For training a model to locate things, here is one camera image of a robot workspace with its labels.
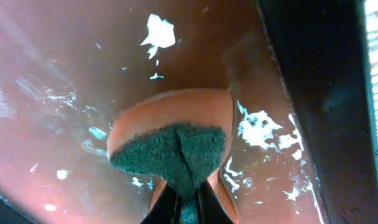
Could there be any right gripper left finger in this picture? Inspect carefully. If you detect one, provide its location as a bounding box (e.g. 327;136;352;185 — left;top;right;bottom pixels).
141;185;178;224

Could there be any dark red rectangular tray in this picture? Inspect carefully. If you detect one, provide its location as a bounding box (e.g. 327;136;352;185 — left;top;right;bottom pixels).
0;1;378;223

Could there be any orange sponge with dark scourer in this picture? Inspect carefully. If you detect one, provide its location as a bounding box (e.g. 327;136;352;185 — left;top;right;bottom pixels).
107;89;239;223

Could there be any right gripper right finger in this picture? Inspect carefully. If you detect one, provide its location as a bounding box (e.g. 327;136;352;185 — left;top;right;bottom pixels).
197;181;234;224

